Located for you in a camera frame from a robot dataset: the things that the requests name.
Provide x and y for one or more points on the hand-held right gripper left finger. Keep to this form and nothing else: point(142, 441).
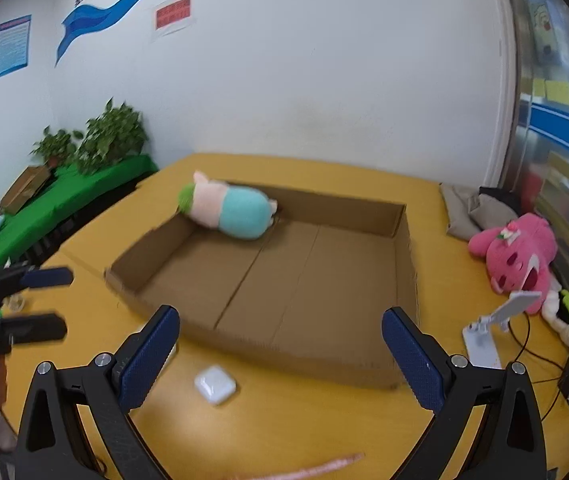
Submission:
point(149, 355)

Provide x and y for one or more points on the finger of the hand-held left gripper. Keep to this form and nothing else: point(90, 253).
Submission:
point(47, 276)
point(34, 328)

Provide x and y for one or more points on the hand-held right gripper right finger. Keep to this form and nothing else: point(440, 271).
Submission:
point(414, 360)

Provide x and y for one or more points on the white earbuds case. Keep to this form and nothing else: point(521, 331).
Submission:
point(214, 385)

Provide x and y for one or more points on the shallow cardboard box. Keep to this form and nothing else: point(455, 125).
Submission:
point(314, 285)

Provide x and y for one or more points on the pink pen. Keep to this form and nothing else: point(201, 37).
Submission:
point(324, 466)

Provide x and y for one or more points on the white phone stand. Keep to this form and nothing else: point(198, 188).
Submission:
point(481, 350)

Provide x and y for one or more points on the small brown cardboard box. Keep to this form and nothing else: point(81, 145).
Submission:
point(24, 187)

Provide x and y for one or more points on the green tablecloth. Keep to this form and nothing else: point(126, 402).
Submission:
point(89, 185)

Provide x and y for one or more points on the small potted green plant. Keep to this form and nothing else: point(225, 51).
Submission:
point(57, 145)

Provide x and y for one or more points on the pink bear plush toy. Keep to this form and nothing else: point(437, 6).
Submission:
point(514, 250)

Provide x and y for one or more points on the grey cloth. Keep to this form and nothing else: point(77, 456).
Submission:
point(464, 210)

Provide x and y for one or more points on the large potted green plant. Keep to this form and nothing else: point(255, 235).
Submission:
point(114, 130)

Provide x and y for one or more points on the pink and teal plush toy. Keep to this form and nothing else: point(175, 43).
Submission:
point(234, 210)

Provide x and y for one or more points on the black cloth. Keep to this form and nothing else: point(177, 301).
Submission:
point(501, 195)

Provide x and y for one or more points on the glass door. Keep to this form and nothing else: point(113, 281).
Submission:
point(554, 185)

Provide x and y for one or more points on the blue door banner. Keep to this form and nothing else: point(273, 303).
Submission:
point(564, 130)

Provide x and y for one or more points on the yellow sticky note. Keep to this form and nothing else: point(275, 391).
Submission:
point(558, 91)
point(539, 88)

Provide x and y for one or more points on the cartoon door poster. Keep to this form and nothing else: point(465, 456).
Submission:
point(546, 30)

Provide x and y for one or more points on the blue wall poster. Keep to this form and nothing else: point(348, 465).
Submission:
point(12, 47)

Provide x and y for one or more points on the blue wave wall decal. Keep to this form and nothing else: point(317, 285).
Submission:
point(89, 17)

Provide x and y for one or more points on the red wall sign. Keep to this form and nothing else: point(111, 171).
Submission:
point(174, 16)

